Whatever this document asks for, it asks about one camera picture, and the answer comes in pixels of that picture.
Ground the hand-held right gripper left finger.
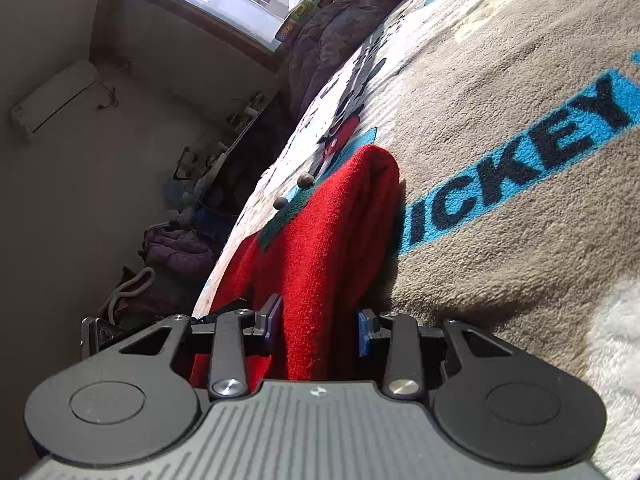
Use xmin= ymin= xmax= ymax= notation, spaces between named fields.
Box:
xmin=107 ymin=294 xmax=284 ymax=401

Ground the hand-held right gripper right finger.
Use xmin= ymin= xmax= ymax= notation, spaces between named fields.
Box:
xmin=357 ymin=308 xmax=523 ymax=401

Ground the red and green knit sweater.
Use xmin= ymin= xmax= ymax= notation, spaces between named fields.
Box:
xmin=187 ymin=144 xmax=403 ymax=391

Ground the purple padded jacket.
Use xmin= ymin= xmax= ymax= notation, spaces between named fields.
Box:
xmin=142 ymin=225 xmax=216 ymax=276

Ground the cartoon printed beige blanket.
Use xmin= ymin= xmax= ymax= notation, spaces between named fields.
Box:
xmin=192 ymin=0 xmax=640 ymax=480

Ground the cluttered side desk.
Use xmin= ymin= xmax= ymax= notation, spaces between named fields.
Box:
xmin=170 ymin=90 xmax=281 ymax=221

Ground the purple quilted duvet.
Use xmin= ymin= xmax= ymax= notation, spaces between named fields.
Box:
xmin=287 ymin=0 xmax=436 ymax=116

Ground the colourful foam letter mat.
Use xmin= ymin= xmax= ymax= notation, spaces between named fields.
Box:
xmin=275 ymin=0 xmax=361 ymax=43

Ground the bag with white rope handle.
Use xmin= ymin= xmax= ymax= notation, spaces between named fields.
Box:
xmin=95 ymin=266 xmax=201 ymax=331

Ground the air conditioner power cord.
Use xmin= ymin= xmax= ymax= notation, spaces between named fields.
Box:
xmin=95 ymin=80 xmax=121 ymax=112

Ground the white wall air conditioner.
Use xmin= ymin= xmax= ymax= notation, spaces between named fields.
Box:
xmin=11 ymin=59 xmax=101 ymax=136

